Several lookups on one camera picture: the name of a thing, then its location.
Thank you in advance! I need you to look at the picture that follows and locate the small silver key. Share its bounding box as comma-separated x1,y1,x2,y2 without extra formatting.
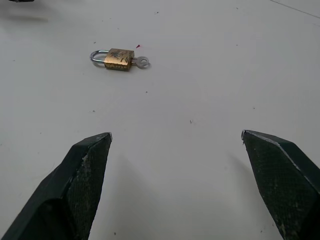
131,55,150,69

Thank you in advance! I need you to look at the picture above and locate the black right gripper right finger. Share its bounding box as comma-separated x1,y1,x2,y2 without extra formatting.
240,129,320,240

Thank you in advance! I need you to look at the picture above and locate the brass padlock with silver shackle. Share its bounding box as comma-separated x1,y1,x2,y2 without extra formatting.
89,48,135,71

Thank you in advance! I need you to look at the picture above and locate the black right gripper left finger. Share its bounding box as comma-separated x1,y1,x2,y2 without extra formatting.
0,132,113,240

